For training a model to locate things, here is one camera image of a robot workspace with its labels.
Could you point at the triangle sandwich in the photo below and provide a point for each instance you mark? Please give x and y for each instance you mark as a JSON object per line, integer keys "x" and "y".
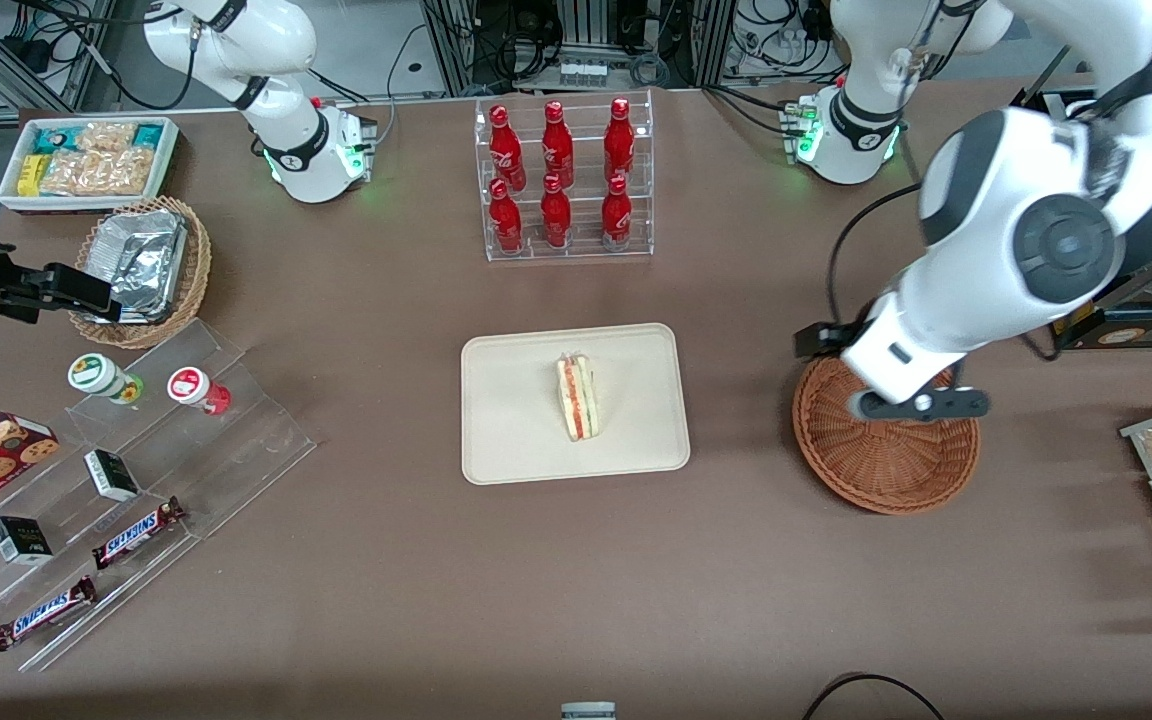
{"x": 576, "y": 400}

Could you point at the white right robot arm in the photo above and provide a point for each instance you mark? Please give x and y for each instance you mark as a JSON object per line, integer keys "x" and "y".
{"x": 306, "y": 160}

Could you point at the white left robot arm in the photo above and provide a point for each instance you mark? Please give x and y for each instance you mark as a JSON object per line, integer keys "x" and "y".
{"x": 986, "y": 200}

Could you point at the brown wicker basket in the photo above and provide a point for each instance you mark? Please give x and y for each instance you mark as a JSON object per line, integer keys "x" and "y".
{"x": 886, "y": 470}

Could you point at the light wicker basket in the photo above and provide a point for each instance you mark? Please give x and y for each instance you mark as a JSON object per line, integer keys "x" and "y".
{"x": 191, "y": 280}

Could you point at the cream plastic tray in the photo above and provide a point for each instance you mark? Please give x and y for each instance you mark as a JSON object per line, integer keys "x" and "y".
{"x": 506, "y": 420}

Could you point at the aluminium foil container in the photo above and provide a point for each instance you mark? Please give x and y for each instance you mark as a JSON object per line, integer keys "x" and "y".
{"x": 141, "y": 265}

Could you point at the green lid jar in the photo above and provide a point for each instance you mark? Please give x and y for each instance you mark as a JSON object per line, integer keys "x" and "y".
{"x": 94, "y": 372}

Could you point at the white snack bin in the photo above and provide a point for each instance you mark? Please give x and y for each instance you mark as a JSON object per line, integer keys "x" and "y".
{"x": 86, "y": 206}

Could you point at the clear cracker bag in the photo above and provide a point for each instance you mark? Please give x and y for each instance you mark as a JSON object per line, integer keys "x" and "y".
{"x": 106, "y": 135}
{"x": 96, "y": 172}

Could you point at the yellow snack packet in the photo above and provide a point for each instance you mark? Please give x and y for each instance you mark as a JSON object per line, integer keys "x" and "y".
{"x": 28, "y": 175}

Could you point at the red lid jar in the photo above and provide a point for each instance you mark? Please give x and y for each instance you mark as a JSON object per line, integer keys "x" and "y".
{"x": 188, "y": 385}

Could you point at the teal snack packet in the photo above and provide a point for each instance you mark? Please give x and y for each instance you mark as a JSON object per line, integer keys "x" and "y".
{"x": 54, "y": 140}
{"x": 148, "y": 135}

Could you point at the small black carton box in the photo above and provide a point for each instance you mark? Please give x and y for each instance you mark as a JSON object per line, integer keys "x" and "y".
{"x": 111, "y": 475}
{"x": 21, "y": 540}

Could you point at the clear acrylic stepped shelf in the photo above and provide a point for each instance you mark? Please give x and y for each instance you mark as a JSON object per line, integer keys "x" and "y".
{"x": 256, "y": 440}

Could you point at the snickers chocolate bar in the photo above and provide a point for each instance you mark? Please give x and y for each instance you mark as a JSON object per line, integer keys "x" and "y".
{"x": 136, "y": 533}
{"x": 43, "y": 613}

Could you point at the red cola bottle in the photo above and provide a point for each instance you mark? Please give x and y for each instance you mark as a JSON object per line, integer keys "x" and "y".
{"x": 619, "y": 145}
{"x": 506, "y": 225}
{"x": 556, "y": 220}
{"x": 506, "y": 150}
{"x": 557, "y": 150}
{"x": 616, "y": 218}

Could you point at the clear acrylic bottle rack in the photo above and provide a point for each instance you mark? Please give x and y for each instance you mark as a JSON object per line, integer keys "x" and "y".
{"x": 581, "y": 235}

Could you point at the white power strip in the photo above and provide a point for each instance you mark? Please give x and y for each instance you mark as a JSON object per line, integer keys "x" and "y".
{"x": 581, "y": 72}

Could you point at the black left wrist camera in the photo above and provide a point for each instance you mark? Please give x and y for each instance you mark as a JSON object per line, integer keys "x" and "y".
{"x": 821, "y": 342}

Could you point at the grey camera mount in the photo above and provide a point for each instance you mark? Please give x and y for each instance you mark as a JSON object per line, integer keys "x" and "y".
{"x": 588, "y": 712}

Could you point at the aluminium frame rack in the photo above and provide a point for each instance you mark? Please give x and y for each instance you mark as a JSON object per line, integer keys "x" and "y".
{"x": 576, "y": 20}

